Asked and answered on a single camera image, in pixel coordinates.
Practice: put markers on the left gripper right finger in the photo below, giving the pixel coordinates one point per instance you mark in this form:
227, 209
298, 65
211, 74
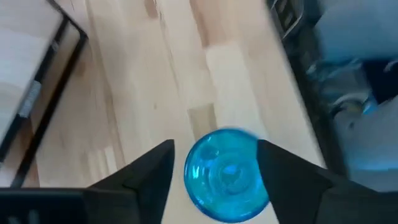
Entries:
292, 186

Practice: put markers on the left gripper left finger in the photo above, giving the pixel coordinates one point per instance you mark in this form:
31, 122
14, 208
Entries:
152, 174

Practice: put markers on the blue emblem-embossed glass vase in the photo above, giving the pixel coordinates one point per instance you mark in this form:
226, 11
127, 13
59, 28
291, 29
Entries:
224, 174

